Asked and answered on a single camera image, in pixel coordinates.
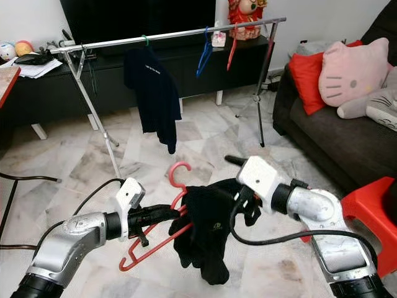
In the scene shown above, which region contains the pink plastic hanger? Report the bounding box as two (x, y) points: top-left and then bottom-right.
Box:
(119, 161), (192, 272)

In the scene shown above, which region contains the black garment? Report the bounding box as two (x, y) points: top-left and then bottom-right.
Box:
(171, 177), (262, 286)

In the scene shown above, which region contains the blue plastic hanger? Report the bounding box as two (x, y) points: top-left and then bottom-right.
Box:
(195, 27), (213, 78)

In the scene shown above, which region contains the dark brown fabric sofa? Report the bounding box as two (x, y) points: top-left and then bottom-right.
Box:
(272, 0), (397, 193)

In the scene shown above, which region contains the navy blue T-shirt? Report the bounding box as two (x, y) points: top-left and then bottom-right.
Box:
(124, 47), (182, 155)

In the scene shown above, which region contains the red cushion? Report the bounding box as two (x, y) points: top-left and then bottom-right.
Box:
(288, 40), (364, 115)

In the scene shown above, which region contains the pink white tissue box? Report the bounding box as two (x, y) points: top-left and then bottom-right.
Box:
(211, 31), (226, 48)

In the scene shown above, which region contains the black soundbar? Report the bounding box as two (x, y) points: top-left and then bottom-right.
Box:
(96, 38), (208, 56)

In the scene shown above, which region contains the red plastic stool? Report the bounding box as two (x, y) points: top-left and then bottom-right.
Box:
(298, 177), (397, 277)

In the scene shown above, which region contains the grey patterned storage box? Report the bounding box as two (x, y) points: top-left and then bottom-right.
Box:
(295, 40), (329, 56)

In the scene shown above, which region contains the silver metal clothes rack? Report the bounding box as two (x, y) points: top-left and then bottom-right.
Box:
(58, 17), (288, 179)

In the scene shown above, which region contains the red gold figurine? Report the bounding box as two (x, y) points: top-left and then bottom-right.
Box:
(226, 0), (267, 40)

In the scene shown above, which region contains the pink Hello Kitty cushion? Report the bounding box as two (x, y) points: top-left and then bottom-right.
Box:
(318, 37), (391, 107)

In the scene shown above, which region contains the grey Totoro plush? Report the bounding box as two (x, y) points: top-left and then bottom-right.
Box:
(337, 65), (397, 132)

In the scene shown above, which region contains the black TV console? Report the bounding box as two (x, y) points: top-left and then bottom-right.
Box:
(3, 36), (272, 128)

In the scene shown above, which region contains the red-edged marble table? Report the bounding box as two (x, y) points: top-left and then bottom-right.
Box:
(0, 65), (21, 106)

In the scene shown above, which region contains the black television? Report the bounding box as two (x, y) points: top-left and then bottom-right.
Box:
(60, 0), (216, 44)

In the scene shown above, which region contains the white round plush toy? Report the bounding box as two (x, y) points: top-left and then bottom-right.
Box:
(0, 42), (17, 61)

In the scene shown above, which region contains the white paper stack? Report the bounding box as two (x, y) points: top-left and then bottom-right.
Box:
(16, 56), (64, 79)

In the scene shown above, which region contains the orange round plush toy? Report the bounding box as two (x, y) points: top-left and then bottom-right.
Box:
(15, 40), (33, 57)

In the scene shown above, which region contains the black pouch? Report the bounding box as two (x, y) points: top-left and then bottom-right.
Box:
(16, 51), (56, 66)

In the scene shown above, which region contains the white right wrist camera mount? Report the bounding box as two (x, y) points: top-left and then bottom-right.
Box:
(236, 155), (286, 205)

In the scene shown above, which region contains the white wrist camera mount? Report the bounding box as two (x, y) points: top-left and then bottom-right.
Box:
(115, 177), (146, 240)
(236, 155), (286, 205)

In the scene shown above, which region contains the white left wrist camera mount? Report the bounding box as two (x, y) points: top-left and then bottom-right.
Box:
(115, 177), (146, 240)

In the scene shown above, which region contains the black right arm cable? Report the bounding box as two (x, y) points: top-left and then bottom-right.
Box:
(228, 199), (379, 261)

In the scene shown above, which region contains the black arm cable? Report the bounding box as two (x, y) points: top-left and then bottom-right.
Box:
(228, 199), (379, 261)
(62, 177), (128, 218)

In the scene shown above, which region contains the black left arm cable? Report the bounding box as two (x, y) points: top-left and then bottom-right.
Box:
(62, 177), (128, 218)

